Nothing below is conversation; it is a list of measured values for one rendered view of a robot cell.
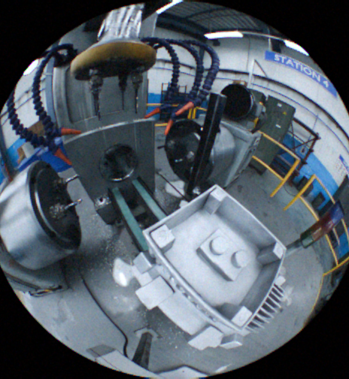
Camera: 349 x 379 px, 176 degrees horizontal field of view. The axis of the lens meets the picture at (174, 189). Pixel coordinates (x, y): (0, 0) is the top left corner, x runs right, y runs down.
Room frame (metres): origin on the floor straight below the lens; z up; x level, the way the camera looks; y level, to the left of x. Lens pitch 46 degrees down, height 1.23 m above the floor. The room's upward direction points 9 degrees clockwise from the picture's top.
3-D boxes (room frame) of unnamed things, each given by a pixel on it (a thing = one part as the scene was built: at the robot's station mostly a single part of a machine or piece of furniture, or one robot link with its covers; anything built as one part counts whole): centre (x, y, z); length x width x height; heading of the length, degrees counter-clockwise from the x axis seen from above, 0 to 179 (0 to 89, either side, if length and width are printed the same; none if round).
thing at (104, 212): (0.19, 0.26, 0.86); 0.07 x 0.06 x 0.12; 135
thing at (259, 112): (0.64, -0.34, 1.16); 0.33 x 0.26 x 0.42; 135
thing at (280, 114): (2.54, -2.15, 0.98); 0.72 x 0.49 x 1.96; 40
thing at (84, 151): (0.32, 0.25, 0.97); 0.30 x 0.11 x 0.34; 135
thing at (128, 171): (0.28, 0.20, 1.02); 0.15 x 0.02 x 0.15; 135
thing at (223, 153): (0.45, -0.10, 1.04); 0.41 x 0.25 x 0.25; 135
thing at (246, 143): (0.64, -0.28, 0.99); 0.35 x 0.31 x 0.37; 135
